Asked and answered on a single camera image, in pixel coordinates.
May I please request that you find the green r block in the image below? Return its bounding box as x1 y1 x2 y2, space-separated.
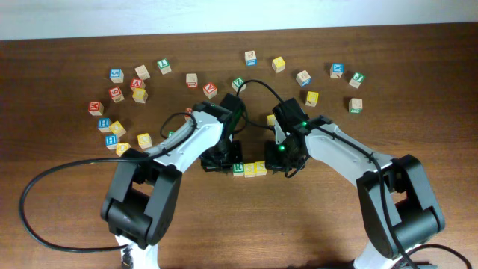
232 162 245 176
348 98 363 114

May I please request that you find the yellow S block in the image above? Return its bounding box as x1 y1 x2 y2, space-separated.
255 161 267 176
243 163 256 178

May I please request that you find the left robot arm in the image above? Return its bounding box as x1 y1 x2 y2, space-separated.
100 93 245 268

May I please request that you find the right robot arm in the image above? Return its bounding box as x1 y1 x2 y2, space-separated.
265 99 445 268

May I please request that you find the yellow umbrella block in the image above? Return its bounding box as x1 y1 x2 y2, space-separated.
267 114 276 126

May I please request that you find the yellow block pencil side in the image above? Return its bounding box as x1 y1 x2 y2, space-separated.
305 91 319 107

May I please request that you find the blue D block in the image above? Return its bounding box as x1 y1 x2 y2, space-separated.
296 70 311 87

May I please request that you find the yellow top block far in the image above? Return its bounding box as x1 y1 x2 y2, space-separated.
272 56 286 73

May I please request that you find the red Q block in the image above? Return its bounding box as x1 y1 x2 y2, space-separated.
184 108 193 120

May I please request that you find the red A block centre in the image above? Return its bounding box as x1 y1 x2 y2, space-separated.
202 82 218 99

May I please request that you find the red a block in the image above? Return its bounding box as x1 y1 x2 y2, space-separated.
202 82 218 99
130 78 146 91

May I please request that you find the green Z block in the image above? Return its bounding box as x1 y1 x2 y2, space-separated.
232 77 246 93

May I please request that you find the blue X block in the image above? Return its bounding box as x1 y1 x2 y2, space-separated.
330 63 344 78

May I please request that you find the blue side block far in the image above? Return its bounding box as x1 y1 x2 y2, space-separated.
244 50 257 67

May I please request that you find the green J block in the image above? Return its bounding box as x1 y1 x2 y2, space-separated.
349 72 366 89

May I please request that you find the red side plain block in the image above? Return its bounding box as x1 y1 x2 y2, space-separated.
185 73 198 88

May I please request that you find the yellow C block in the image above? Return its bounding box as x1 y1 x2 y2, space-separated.
137 133 152 149

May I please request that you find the yellow block upper left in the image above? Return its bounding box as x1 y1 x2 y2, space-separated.
132 88 149 104

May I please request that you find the yellow O block lower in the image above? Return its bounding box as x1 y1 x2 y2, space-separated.
115 143 131 157

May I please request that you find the yellow o block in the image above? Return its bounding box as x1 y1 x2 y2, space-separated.
115 143 131 157
109 121 126 137

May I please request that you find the green L block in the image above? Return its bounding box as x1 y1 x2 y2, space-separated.
157 58 172 75

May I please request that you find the yellow O block upper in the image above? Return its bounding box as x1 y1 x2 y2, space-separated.
109 121 126 137

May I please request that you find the red A block left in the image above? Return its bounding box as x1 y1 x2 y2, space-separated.
130 78 146 91

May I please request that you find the blue plus block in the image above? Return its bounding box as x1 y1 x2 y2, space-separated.
105 134 119 150

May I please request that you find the plain wooden block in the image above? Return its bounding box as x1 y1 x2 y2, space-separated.
134 65 150 80

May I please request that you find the red 6 block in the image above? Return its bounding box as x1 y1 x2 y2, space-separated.
108 87 125 103

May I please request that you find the blue H block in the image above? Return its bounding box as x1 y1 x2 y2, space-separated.
97 118 111 133

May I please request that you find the blue S block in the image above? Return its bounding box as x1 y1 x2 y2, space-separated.
109 69 124 84

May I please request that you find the red M block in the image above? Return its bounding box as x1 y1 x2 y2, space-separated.
87 102 104 116

